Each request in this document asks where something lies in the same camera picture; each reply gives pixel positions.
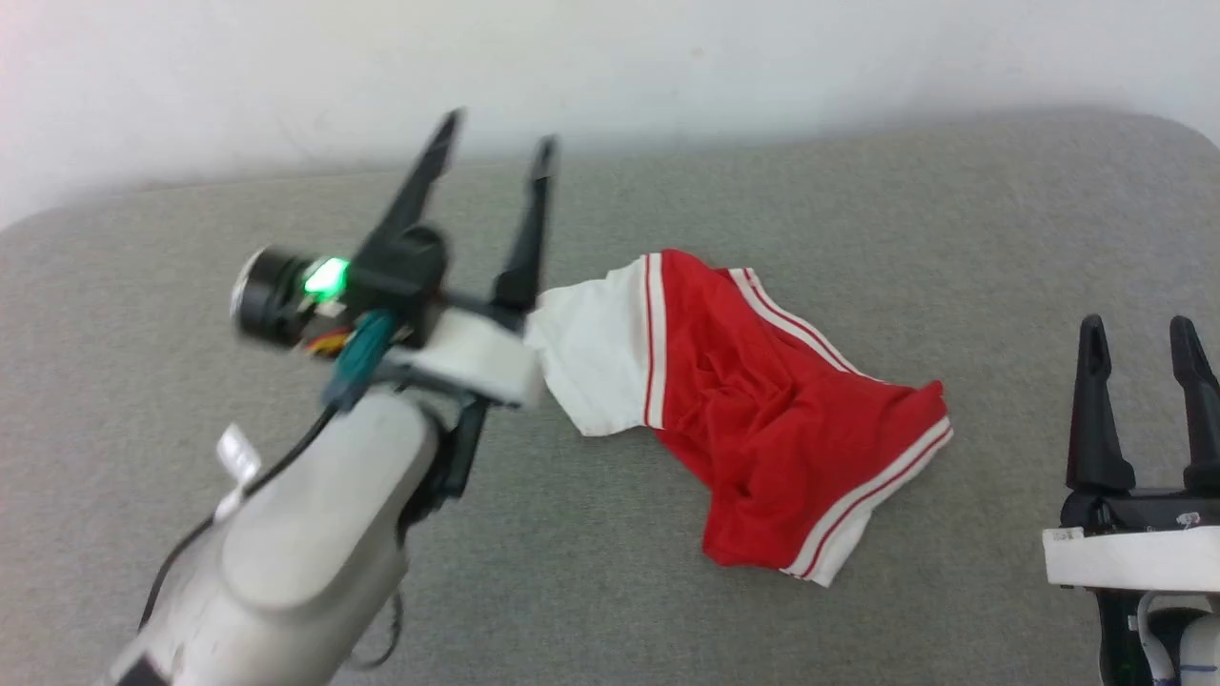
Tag grey fabric sofa cushion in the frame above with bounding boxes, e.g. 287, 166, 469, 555
0, 107, 1220, 686

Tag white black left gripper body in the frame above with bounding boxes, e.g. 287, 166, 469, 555
381, 307, 546, 520

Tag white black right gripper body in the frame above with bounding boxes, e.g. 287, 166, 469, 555
1042, 486, 1220, 594

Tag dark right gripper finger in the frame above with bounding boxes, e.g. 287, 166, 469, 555
1065, 314, 1137, 494
1169, 314, 1220, 494

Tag red and white shirt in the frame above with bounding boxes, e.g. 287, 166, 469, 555
523, 249, 955, 588

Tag white cable tag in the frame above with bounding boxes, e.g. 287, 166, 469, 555
213, 425, 262, 521

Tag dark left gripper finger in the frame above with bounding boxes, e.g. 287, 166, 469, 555
367, 108, 466, 251
489, 136, 559, 315

